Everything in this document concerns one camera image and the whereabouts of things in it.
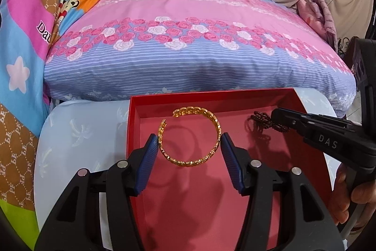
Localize pink crumpled cloth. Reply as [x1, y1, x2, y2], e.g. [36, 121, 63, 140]
[296, 0, 339, 52]

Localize dark red beaded bracelet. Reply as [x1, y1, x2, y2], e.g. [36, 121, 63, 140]
[247, 110, 292, 137]

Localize red cardboard box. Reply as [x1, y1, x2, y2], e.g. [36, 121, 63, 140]
[125, 88, 336, 251]

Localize striped rose-print pillow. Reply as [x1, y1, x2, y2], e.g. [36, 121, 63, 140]
[44, 0, 358, 120]

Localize colourful cartoon printed blanket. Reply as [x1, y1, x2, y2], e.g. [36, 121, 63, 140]
[0, 0, 118, 249]

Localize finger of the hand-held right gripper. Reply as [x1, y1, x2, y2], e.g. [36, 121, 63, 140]
[305, 113, 358, 133]
[270, 108, 376, 181]

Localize dark metal chair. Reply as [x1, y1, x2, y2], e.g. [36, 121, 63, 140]
[337, 37, 354, 63]

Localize person's right hand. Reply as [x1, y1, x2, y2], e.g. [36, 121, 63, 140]
[332, 164, 376, 229]

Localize gold chain-link bangle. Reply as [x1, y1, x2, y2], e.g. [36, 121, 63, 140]
[158, 106, 222, 169]

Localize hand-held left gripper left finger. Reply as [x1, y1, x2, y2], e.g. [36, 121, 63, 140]
[35, 133, 161, 251]

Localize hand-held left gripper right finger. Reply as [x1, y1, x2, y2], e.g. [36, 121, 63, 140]
[220, 132, 345, 251]

